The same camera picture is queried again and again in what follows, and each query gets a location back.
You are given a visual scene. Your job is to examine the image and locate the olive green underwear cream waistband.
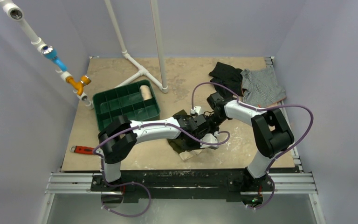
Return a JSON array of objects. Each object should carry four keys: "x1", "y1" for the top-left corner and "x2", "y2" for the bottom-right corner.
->
[{"x1": 167, "y1": 110, "x2": 200, "y2": 161}]

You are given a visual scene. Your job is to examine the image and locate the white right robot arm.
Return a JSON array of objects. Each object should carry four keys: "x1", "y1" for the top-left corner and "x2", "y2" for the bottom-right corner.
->
[{"x1": 207, "y1": 92, "x2": 294, "y2": 190}]

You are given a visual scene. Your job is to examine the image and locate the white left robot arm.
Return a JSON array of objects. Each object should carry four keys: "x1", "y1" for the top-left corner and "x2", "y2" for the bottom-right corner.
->
[{"x1": 95, "y1": 115, "x2": 212, "y2": 191}]

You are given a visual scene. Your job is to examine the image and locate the black striped underwear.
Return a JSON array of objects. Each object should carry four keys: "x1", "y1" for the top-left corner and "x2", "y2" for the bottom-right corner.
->
[{"x1": 209, "y1": 62, "x2": 243, "y2": 97}]

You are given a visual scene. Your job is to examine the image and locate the grey striped underwear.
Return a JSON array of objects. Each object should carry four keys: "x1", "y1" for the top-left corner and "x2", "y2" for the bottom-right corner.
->
[{"x1": 241, "y1": 67, "x2": 286, "y2": 108}]

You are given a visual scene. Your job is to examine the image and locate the cream rolled underwear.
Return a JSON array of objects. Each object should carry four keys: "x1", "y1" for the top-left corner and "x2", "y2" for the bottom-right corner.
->
[{"x1": 139, "y1": 85, "x2": 153, "y2": 101}]

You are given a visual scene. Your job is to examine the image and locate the green divided organizer tray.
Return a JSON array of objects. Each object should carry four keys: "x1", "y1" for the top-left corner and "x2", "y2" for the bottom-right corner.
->
[{"x1": 93, "y1": 80, "x2": 161, "y2": 131}]

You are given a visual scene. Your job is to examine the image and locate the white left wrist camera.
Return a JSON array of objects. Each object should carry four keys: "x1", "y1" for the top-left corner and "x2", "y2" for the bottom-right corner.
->
[{"x1": 200, "y1": 133, "x2": 219, "y2": 149}]

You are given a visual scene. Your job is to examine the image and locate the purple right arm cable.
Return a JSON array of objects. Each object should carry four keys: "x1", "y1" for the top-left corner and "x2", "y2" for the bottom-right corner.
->
[{"x1": 191, "y1": 82, "x2": 315, "y2": 210}]

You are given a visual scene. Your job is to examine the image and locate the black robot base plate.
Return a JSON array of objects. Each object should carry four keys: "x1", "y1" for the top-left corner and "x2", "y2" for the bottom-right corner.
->
[{"x1": 90, "y1": 168, "x2": 275, "y2": 206}]

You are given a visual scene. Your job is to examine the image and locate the white PVC pipe frame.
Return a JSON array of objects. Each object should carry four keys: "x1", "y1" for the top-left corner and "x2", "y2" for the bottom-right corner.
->
[{"x1": 104, "y1": 0, "x2": 169, "y2": 93}]

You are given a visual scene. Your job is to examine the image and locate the adjustable wrench red handle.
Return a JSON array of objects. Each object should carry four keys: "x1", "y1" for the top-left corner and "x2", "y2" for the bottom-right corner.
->
[{"x1": 69, "y1": 146, "x2": 94, "y2": 155}]

